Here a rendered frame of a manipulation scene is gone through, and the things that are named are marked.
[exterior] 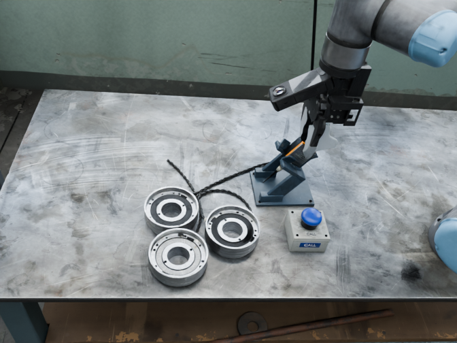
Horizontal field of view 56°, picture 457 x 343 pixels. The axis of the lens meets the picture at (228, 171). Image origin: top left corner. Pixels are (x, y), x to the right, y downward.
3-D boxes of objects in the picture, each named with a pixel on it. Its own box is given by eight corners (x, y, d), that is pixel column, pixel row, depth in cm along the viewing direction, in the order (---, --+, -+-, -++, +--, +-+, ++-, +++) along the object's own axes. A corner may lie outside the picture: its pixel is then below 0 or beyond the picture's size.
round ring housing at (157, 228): (177, 249, 81) (178, 236, 78) (133, 224, 84) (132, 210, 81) (207, 214, 88) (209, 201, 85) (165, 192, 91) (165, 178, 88)
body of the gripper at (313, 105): (353, 130, 80) (376, 73, 71) (309, 129, 78) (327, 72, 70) (342, 105, 85) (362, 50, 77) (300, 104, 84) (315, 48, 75)
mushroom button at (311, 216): (298, 238, 82) (304, 222, 79) (294, 222, 85) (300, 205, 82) (318, 238, 83) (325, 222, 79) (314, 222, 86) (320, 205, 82)
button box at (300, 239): (289, 252, 83) (294, 237, 79) (283, 223, 88) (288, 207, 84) (330, 253, 84) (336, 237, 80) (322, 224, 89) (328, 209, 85)
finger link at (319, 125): (319, 151, 80) (330, 110, 75) (311, 151, 80) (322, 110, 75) (312, 137, 84) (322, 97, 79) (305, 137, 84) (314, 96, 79)
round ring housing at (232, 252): (266, 232, 86) (269, 219, 83) (242, 271, 79) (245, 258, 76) (220, 209, 89) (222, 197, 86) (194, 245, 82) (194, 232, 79)
